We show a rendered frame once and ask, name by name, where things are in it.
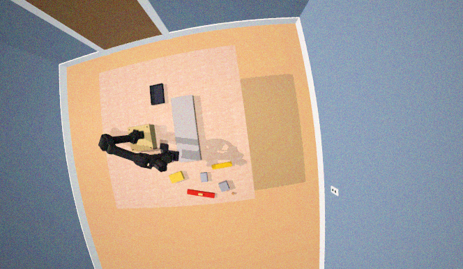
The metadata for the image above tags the grey flat panel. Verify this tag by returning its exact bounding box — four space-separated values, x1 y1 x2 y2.
171 95 202 163

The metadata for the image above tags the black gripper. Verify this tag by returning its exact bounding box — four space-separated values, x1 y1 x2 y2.
157 143 170 160

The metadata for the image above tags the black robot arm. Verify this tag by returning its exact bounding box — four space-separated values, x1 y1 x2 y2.
98 130 172 172

